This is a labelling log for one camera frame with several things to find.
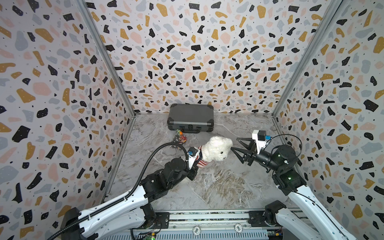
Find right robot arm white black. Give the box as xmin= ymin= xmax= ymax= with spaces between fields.
xmin=231 ymin=136 xmax=355 ymax=240

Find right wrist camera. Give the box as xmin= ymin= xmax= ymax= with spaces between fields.
xmin=252 ymin=130 xmax=271 ymax=154

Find dark grey hard case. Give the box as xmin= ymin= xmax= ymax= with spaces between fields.
xmin=167 ymin=104 xmax=214 ymax=134

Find white teddy bear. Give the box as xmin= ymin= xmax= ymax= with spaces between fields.
xmin=202 ymin=136 xmax=233 ymax=162

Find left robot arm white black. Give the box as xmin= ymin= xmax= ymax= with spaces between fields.
xmin=61 ymin=157 xmax=199 ymax=240

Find bag of colourful small parts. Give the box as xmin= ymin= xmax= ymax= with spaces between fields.
xmin=173 ymin=130 xmax=187 ymax=145

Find black corrugated cable conduit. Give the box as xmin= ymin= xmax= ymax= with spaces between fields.
xmin=44 ymin=142 xmax=190 ymax=240

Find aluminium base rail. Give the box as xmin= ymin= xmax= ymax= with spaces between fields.
xmin=95 ymin=209 xmax=301 ymax=240

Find red white striped knitted sweater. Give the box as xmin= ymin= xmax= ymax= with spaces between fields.
xmin=194 ymin=146 xmax=211 ymax=169

